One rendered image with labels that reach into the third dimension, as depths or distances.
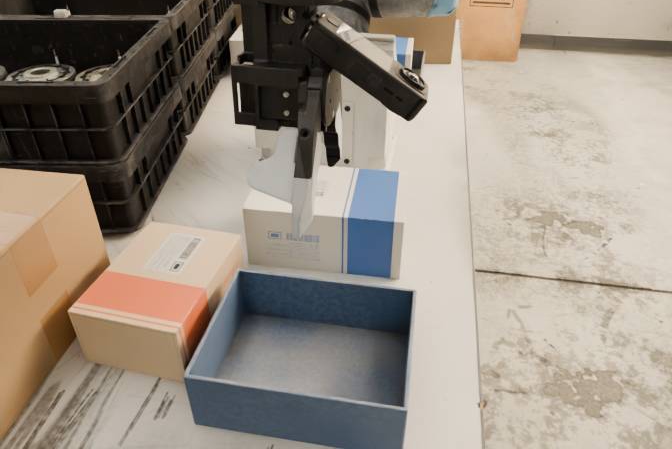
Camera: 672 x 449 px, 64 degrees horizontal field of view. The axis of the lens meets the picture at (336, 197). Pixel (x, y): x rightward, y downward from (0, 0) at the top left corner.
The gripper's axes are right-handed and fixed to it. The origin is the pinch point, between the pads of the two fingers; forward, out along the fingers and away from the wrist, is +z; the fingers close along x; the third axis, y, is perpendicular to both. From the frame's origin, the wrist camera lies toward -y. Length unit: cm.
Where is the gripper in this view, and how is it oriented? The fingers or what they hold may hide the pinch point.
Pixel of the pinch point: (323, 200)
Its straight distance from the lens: 52.6
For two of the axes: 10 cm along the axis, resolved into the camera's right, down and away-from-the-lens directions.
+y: -9.8, -1.1, 1.6
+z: -0.2, 8.8, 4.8
